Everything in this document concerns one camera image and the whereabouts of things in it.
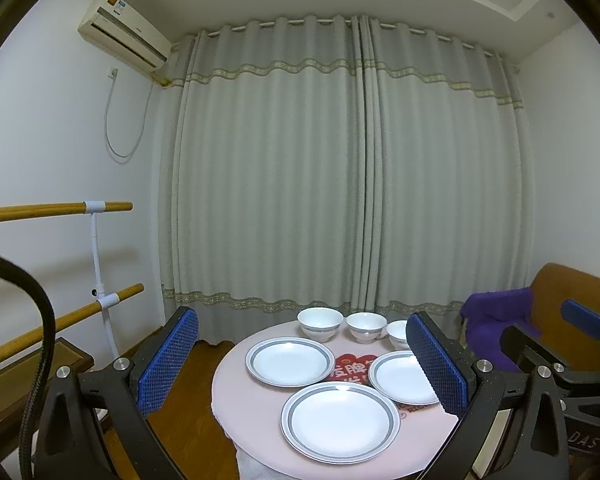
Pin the dark wooden cabinet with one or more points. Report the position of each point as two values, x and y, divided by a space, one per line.
15 384

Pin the brown armchair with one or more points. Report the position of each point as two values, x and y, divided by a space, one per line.
551 287

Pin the white air conditioner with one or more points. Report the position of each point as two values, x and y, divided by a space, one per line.
119 29

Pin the grey curtain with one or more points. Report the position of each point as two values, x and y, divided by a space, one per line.
342 163

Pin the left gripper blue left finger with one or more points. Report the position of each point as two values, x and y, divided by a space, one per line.
160 358

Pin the round pink table mat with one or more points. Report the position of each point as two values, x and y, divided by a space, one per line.
249 412

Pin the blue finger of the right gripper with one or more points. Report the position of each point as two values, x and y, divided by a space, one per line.
582 318
533 357

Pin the white stand with wooden hoops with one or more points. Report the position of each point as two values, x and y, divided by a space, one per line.
104 302

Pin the white bowl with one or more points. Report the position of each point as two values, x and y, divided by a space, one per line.
366 327
396 332
319 323

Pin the purple cloth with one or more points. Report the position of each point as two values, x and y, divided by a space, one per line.
487 314

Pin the grey-rimmed white plate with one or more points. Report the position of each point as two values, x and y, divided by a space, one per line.
399 377
339 423
289 362

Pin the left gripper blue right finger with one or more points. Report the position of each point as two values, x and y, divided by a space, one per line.
444 362

